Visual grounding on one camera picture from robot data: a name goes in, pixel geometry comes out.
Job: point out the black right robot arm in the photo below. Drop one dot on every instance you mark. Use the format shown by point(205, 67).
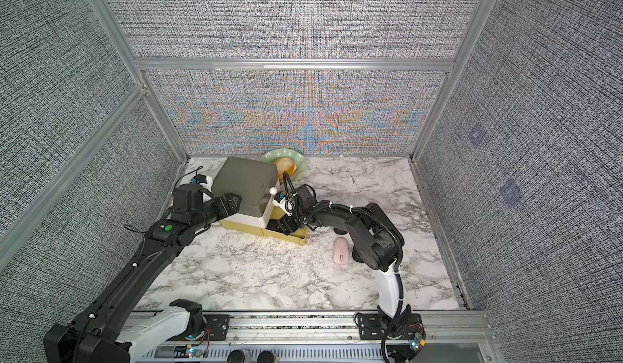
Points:
point(376, 241)

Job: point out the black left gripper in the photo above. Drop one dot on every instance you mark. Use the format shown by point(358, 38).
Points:
point(233, 206)

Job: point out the pink computer mouse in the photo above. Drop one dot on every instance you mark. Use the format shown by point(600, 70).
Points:
point(341, 251)

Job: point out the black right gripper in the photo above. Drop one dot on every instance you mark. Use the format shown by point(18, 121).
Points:
point(284, 222)

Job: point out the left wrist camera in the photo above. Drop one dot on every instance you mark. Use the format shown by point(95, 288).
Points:
point(205, 181)

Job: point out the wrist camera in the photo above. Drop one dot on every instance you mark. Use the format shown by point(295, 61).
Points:
point(284, 203)
point(205, 181)

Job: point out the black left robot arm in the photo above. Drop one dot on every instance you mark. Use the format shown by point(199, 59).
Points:
point(94, 334)

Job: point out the bread roll on plate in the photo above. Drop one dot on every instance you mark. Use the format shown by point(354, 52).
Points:
point(286, 166)

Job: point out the three-drawer storage cabinet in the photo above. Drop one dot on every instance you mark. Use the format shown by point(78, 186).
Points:
point(251, 180)

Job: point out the green glass plate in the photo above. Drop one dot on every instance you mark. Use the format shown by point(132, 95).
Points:
point(273, 155)

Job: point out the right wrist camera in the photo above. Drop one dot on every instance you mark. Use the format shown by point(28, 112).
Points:
point(284, 203)

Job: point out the yellow bottom drawer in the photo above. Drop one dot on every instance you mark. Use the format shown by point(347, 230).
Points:
point(271, 230)

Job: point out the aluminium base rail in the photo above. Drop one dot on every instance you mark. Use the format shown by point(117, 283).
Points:
point(333, 336)

